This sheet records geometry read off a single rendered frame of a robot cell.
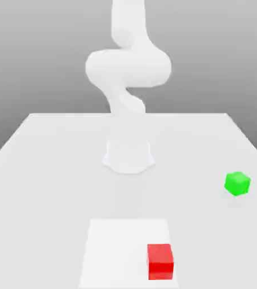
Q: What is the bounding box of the small green cube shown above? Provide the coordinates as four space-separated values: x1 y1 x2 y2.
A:
224 171 251 197

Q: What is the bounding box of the small red cube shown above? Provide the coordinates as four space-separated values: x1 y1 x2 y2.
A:
147 243 175 281

